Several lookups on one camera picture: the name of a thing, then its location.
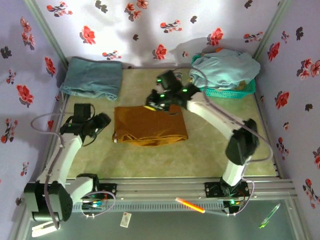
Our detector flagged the light blue trousers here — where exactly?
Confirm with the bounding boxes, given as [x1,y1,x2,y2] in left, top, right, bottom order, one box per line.
[189,48,261,91]

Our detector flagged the white plastic clip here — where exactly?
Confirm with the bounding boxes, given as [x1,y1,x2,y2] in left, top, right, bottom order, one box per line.
[31,219,61,238]

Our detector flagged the arm lavender cable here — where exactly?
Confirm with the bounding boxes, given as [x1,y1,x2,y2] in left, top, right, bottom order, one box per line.
[172,66,274,217]
[30,111,117,230]

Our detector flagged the slotted grey cable duct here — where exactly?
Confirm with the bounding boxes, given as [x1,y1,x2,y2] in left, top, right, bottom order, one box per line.
[71,201,226,213]

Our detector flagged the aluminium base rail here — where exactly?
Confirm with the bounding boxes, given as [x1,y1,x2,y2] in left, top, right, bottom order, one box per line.
[24,177,297,201]

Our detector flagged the tan crumpled garment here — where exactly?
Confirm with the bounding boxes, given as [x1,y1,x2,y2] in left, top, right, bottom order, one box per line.
[233,80,248,91]

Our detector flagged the green pen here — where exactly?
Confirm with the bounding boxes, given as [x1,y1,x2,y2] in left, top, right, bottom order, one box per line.
[259,203,281,229]

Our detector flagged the left arm lavender cable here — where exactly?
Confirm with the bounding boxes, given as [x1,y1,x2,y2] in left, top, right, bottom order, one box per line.
[30,111,117,230]

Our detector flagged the brown trousers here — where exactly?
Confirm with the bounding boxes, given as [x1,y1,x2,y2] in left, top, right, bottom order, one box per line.
[112,104,189,148]

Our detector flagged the orange marker pen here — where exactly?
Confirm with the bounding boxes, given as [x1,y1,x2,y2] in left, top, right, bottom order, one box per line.
[175,197,206,214]

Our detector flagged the teal plastic basket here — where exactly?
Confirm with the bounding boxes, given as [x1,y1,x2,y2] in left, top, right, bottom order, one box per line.
[191,53,256,100]

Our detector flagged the right arm lavender cable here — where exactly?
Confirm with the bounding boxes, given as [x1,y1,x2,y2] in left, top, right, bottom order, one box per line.
[172,66,274,217]

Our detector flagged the aluminium corner post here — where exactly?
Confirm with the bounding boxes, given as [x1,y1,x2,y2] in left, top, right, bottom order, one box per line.
[252,0,293,58]
[23,0,70,71]

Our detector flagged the folded teal trousers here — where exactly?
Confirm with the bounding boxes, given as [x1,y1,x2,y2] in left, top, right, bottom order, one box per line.
[59,56,123,102]

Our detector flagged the white printed card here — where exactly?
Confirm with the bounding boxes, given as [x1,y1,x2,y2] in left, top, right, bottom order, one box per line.
[119,212,132,228]

